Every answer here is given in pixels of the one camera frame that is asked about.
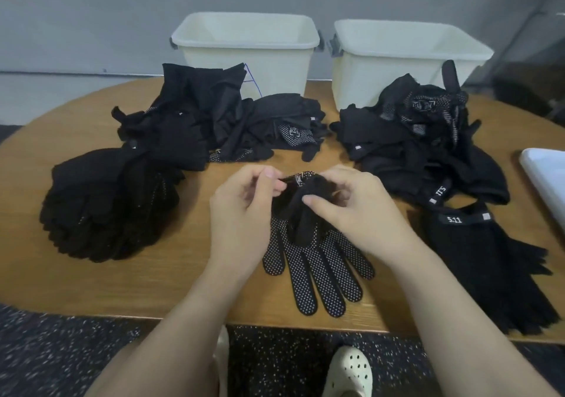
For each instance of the person's right forearm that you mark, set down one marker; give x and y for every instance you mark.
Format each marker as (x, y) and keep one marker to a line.
(468, 330)

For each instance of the grey wall pipe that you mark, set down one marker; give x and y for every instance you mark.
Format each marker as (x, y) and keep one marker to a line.
(79, 75)

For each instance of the person's left forearm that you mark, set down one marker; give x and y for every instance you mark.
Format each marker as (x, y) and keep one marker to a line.
(168, 348)

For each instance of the person's right hand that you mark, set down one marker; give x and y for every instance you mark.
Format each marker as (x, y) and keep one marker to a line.
(371, 216)

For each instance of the person's left hand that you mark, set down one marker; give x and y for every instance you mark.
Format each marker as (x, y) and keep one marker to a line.
(243, 225)

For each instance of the white plastic bin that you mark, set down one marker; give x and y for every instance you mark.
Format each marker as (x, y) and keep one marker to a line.
(274, 61)
(362, 75)

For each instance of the white flat tray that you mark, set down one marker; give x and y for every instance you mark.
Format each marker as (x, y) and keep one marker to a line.
(547, 180)

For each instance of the black dotted glove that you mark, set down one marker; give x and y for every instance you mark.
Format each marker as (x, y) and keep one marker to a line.
(88, 220)
(101, 167)
(296, 207)
(79, 185)
(159, 189)
(115, 225)
(141, 225)
(106, 194)
(119, 249)
(132, 194)
(141, 165)
(66, 203)
(322, 273)
(97, 251)

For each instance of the person's right white shoe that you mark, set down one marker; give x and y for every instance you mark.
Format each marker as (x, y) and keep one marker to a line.
(349, 370)

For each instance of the black fingerless glove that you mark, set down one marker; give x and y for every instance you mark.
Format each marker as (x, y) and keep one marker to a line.
(477, 256)
(525, 300)

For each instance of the person's left white shoe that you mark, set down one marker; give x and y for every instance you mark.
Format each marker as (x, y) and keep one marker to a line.
(222, 361)

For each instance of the metal rack frame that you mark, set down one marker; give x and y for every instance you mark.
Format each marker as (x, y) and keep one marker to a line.
(530, 83)

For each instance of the stack of black gloves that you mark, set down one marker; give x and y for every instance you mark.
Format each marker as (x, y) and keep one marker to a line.
(57, 225)

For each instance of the person's white shoe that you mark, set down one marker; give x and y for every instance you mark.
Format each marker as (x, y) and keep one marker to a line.
(222, 361)
(349, 370)

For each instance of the pile of black gloves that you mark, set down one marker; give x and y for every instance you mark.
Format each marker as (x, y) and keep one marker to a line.
(212, 110)
(75, 242)

